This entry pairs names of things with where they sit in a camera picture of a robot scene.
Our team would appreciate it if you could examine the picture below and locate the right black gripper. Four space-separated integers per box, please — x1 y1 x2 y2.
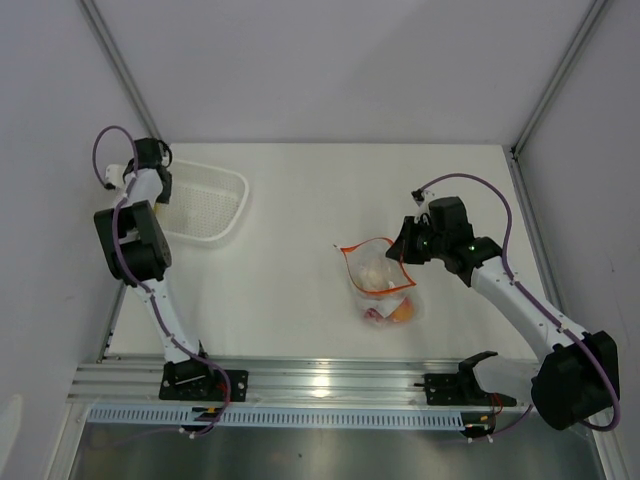
386 216 448 265

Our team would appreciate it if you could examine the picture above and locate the clear red zip bag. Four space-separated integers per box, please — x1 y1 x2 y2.
335 237 419 325

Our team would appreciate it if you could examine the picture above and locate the red toy tomato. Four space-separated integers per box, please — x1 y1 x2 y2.
390 297 415 323

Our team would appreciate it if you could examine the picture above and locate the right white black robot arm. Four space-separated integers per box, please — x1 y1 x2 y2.
386 197 621 431

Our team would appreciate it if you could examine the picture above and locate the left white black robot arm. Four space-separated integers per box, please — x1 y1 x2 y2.
93 137 217 400

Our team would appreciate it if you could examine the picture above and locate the white perforated plastic basket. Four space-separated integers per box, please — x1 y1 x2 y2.
156 159 250 249

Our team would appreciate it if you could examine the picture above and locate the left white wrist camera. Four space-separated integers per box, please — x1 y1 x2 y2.
104 164 126 190

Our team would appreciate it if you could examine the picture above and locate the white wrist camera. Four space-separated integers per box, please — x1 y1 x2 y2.
411 189 437 211
104 164 126 190

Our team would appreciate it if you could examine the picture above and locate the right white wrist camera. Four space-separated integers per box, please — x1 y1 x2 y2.
411 189 437 211

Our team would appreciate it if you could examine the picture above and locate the right aluminium frame post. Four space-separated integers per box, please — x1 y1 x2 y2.
509 0 615 160

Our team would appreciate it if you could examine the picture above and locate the aluminium frame post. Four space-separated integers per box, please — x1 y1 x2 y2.
76 0 164 140
509 0 615 160

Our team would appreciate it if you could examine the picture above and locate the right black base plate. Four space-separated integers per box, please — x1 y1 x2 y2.
415 373 517 407

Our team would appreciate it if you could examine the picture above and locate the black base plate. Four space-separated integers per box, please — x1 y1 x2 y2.
159 367 249 402
415 373 517 407

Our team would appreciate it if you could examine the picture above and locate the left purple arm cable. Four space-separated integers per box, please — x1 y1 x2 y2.
92 124 234 441

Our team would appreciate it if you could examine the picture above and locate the aluminium mounting rail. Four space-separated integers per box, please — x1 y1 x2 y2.
66 355 613 412

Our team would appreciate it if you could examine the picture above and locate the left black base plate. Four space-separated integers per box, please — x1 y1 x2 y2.
159 367 249 402

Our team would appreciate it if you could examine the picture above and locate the left aluminium frame post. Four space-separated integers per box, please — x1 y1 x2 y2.
76 0 164 140

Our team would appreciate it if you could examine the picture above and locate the white slotted cable duct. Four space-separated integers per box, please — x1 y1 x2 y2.
87 404 464 431

